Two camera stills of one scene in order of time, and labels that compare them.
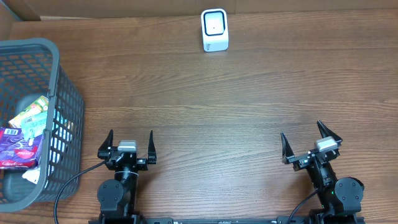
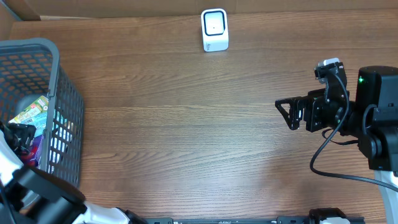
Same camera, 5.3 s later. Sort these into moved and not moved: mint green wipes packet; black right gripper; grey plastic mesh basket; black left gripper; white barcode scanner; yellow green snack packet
Moved: black right gripper; black left gripper
Not moved: mint green wipes packet; grey plastic mesh basket; white barcode scanner; yellow green snack packet
